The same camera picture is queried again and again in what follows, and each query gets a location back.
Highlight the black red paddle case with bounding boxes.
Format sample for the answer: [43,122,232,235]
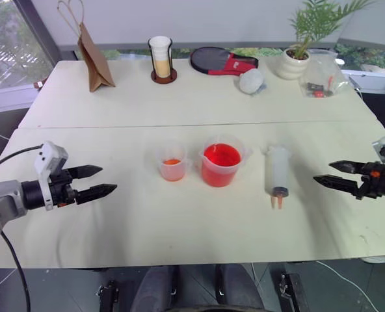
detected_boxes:
[189,46,260,77]

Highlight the stack of cups in holder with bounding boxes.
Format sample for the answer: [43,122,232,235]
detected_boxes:
[148,36,178,85]

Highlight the small red black parts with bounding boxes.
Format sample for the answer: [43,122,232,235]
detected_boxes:
[305,75,336,99]

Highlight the green palm plant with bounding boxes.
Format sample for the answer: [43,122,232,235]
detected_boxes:
[287,0,376,60]

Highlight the large beaker red liquid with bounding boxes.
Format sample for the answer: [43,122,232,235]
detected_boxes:
[197,133,254,189]

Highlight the black cable under left arm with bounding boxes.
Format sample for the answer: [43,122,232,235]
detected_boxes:
[0,232,31,312]

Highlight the white ribbed plant pot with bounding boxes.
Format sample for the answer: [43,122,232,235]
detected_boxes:
[274,47,312,80]

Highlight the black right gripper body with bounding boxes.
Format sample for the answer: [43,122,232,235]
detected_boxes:
[354,161,385,201]

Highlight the grey crumpled wad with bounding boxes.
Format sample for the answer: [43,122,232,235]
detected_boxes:
[238,68,267,96]

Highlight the brown paper bag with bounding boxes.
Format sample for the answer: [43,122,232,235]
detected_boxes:
[57,0,116,94]

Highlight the clear plastic bag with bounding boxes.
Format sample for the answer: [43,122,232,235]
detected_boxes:
[299,49,350,99]

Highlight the large clear plastic syringe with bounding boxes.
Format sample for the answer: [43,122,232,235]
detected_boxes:
[262,144,293,211]

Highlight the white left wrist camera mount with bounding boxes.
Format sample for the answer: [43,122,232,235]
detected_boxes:
[34,140,68,212]

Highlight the beige paper cup stack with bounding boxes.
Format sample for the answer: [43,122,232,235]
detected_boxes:
[153,59,174,79]

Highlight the white floor cable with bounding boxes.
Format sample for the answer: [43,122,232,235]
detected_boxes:
[315,259,379,312]

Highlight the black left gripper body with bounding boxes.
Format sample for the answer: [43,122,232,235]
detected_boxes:
[47,168,79,209]

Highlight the thin white cable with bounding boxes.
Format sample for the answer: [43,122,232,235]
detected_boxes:
[351,77,365,99]

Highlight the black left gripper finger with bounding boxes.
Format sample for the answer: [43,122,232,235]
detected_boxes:
[75,183,118,205]
[69,164,103,181]

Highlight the small beaker orange liquid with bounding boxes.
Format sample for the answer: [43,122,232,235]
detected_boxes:
[154,138,194,183]

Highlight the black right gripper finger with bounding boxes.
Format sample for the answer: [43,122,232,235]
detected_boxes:
[312,174,362,196]
[328,159,364,176]

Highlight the black table leg bracket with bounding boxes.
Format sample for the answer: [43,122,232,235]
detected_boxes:
[96,278,120,312]
[276,272,303,312]

